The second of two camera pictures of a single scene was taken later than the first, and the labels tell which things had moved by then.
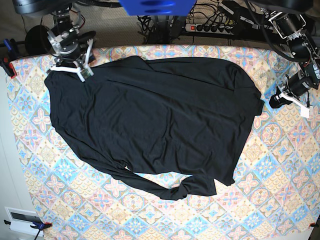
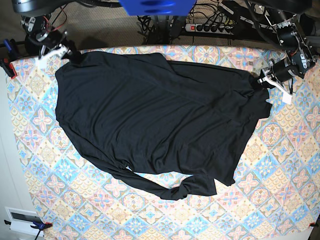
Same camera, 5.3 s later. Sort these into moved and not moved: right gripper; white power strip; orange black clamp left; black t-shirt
Moved: right gripper
Not moved: white power strip; black t-shirt; orange black clamp left
